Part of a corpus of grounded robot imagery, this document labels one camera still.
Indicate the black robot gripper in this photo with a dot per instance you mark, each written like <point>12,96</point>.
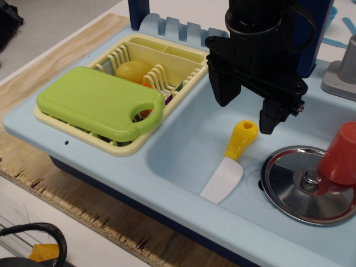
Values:
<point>260,67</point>

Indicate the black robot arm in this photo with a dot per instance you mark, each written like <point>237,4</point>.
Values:
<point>286,24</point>

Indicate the green plastic cutting board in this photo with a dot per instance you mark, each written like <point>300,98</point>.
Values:
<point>109,106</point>

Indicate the wooden base board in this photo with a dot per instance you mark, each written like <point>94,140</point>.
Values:
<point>100,231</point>

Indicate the purple toy item in rack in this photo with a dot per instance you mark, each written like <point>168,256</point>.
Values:
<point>173,93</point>

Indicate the cream plastic dish rack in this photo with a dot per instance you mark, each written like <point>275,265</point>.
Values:
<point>169,63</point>

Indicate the silver metal pot lid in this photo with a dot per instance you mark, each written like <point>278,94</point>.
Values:
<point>294,184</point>

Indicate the grey toy faucet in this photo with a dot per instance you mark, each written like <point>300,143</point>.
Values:
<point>339,78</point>

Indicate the orange toy item in rack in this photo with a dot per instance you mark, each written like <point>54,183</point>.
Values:
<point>147,85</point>

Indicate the red plastic cup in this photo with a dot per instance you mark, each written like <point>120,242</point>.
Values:
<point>338,162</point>

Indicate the light blue toy sink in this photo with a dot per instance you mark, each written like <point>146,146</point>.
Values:
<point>169,171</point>

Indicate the yellow toy potato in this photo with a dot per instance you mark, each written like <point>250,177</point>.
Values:
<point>133,71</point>

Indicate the blue plastic utensil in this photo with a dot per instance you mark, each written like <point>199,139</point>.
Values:
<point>348,23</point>

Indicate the black object top left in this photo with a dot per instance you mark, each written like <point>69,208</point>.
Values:
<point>10,21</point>

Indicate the orange yellow tape piece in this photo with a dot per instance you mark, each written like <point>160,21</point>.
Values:
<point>44,252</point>

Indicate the yellow handled toy knife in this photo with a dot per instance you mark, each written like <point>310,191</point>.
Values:
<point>229,173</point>

